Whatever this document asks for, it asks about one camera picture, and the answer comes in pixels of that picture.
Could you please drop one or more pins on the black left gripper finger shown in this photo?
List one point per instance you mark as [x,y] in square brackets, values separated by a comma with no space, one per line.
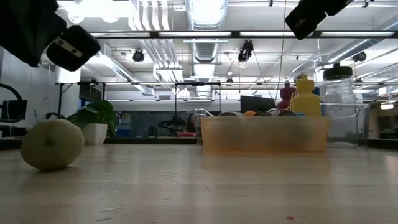
[73,48]

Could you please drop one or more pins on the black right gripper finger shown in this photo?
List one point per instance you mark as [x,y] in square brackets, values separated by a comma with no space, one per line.
[306,17]

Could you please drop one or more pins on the clear bottle with black lid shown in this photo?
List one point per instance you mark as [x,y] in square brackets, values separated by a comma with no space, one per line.
[339,87]

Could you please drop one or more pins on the magenta squeeze bottle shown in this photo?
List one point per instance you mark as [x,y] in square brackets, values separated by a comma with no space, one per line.
[285,96]

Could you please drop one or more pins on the yellow mustard squeeze bottle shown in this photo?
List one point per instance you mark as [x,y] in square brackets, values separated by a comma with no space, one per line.
[306,99]

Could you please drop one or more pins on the brown toy kiwi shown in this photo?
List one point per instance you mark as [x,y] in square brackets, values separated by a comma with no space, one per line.
[51,144]

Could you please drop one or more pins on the orange round toy fruit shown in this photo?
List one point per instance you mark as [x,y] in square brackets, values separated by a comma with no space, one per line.
[249,114]

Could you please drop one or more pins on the black background robot arm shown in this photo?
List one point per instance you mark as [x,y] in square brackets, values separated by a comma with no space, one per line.
[171,123]

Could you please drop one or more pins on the black ceiling spotlight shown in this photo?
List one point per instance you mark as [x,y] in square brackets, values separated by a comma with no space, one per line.
[359,56]
[245,49]
[138,56]

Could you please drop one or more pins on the green potted plant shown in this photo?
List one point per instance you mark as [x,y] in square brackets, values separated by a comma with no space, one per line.
[93,119]

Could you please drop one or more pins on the black computer monitor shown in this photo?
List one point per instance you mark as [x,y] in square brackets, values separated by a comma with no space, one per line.
[14,110]
[256,105]

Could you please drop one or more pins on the clear plastic bin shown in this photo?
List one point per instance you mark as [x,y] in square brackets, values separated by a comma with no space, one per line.
[348,124]
[196,127]

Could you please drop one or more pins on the person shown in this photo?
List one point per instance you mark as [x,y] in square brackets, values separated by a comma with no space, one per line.
[190,123]

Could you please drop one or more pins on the black aluminium rig frame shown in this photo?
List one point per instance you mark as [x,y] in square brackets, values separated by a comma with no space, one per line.
[217,34]

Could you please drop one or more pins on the silver ventilation duct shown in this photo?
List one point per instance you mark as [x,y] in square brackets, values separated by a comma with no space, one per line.
[206,15]

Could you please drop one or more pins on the black metal background frame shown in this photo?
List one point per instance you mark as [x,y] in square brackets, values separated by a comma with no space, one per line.
[199,83]

